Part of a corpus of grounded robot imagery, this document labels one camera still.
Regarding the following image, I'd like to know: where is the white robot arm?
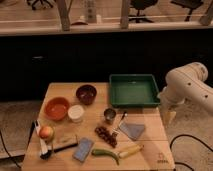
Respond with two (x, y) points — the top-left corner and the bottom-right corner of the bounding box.
(158, 62), (213, 127)

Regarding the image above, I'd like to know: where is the wooden post left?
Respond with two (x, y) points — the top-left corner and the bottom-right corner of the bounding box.
(56, 0), (70, 31)

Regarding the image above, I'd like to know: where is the blue sponge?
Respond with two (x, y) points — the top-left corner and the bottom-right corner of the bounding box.
(73, 137), (94, 162)

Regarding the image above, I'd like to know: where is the dark grape bunch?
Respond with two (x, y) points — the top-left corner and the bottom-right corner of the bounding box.
(95, 126), (117, 148)

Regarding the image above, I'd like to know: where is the yellow banana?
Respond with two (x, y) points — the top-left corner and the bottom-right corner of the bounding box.
(118, 145), (143, 158)

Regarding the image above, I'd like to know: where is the white cup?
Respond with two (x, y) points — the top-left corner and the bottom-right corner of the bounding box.
(68, 105), (84, 123)

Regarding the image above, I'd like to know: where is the green plastic tray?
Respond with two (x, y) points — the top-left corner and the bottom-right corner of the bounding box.
(109, 74), (160, 108)

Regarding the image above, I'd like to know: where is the white black tool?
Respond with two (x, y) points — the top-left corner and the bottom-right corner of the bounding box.
(34, 120), (48, 159)

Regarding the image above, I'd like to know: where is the red yellow apple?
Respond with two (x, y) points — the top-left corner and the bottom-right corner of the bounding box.
(39, 126), (54, 140)

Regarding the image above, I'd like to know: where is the orange bowl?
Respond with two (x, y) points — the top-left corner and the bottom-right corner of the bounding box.
(44, 97), (70, 121)

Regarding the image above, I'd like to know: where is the wooden post middle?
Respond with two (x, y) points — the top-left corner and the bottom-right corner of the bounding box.
(120, 0), (130, 29)

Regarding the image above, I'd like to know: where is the grey blue cloth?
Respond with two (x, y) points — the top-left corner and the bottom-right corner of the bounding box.
(119, 122), (145, 141)

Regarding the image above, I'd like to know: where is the wooden post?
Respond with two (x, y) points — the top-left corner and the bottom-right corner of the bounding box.
(56, 0), (70, 31)
(120, 0), (130, 29)

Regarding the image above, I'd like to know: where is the black cable left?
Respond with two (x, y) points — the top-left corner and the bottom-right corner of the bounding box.
(0, 129), (22, 169)

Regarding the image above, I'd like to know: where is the small metal cup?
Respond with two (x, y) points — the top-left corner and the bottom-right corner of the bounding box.
(104, 108), (116, 124)

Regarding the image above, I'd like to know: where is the black office chair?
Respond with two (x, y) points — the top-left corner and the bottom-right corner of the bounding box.
(129, 0), (158, 23)

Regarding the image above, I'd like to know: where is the black cable right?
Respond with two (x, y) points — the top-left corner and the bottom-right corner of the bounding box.
(169, 133), (213, 171)

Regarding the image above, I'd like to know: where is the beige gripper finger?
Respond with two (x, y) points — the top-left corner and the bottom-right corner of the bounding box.
(163, 111), (176, 126)

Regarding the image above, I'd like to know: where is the black cable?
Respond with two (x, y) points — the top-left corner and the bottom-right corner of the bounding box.
(169, 133), (213, 171)
(0, 129), (22, 169)

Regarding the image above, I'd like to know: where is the dark maroon bowl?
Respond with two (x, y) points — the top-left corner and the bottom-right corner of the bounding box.
(76, 84), (97, 105)

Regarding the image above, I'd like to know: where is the green chili pepper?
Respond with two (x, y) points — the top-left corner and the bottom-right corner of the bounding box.
(91, 148), (120, 165)

